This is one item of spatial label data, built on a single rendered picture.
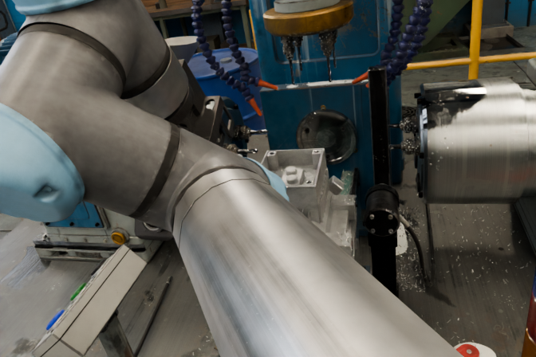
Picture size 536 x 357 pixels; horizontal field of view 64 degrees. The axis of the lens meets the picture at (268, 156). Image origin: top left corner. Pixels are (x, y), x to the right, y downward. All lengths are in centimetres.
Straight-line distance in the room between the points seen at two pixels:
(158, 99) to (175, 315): 67
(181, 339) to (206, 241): 72
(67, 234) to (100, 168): 94
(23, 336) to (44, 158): 87
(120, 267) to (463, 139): 61
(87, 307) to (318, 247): 49
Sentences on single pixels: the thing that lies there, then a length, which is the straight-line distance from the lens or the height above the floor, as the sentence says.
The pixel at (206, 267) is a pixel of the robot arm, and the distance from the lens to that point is 22.
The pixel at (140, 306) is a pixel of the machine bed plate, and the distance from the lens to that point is 104.
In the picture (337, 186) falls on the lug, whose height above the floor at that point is 108.
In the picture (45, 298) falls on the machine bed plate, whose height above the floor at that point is 80.
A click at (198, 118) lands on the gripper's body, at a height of 131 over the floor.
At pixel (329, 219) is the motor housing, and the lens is 68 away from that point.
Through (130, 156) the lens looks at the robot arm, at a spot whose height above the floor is 136.
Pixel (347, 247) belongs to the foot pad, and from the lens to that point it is 62.
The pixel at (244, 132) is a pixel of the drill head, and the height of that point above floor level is 107.
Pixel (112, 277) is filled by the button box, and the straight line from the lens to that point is 68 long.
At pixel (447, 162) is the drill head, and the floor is 106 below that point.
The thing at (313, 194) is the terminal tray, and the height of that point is 113.
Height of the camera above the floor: 147
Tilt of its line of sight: 27 degrees down
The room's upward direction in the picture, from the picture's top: 10 degrees counter-clockwise
